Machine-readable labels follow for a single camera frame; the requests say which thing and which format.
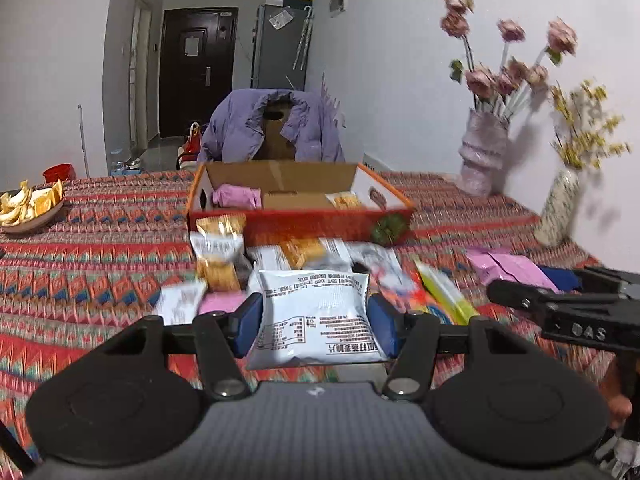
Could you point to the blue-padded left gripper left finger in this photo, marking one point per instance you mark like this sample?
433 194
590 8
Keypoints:
221 339

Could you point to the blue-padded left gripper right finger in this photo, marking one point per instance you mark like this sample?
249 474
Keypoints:
410 341

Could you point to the pink snack packet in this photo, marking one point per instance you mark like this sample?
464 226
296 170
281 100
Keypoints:
226 302

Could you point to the white snack packet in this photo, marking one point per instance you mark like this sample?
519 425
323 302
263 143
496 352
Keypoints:
315 317

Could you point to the person's right hand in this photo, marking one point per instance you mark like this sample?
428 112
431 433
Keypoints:
610 387

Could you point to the white packet left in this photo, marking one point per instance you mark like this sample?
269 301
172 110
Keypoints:
178 304

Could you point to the yellow green snack packet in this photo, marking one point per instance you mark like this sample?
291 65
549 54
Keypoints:
446 293

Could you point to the white grey crumpled packet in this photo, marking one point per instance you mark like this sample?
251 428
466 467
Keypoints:
383 265

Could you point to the white speckled vase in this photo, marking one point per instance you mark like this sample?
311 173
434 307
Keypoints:
559 208

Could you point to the golden cracker packet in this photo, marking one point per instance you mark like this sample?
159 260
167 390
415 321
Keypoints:
218 246

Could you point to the pink packet on right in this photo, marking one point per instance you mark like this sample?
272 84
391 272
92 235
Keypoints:
490 265

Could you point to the orange snack packet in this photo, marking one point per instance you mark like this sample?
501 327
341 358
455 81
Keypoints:
300 251

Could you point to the pink packet in box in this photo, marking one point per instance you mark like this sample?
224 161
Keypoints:
237 197

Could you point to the colourful patterned tablecloth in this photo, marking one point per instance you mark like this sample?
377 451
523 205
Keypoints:
100 265

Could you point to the orange cardboard box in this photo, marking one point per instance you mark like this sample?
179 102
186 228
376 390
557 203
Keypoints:
304 200

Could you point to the red bag on floor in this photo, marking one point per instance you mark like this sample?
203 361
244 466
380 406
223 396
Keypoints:
189 150

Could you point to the yellow dried flowers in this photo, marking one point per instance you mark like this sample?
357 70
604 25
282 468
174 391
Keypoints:
584 132

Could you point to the brown chair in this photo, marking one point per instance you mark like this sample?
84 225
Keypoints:
275 146

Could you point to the pink ribbed vase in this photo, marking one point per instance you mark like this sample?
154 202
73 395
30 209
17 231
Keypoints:
482 151

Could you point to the red bucket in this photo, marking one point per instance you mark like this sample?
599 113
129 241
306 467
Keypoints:
61 172

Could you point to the purple puffer jacket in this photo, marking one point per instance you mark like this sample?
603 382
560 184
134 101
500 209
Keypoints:
234 132

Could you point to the plate of orange peels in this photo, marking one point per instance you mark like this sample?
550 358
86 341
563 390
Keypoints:
30 209

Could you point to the pink dried roses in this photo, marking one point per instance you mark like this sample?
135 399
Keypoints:
503 90

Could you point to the dark entrance door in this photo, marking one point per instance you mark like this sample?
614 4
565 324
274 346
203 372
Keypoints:
196 66

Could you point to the grey refrigerator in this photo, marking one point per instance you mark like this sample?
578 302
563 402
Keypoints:
281 43

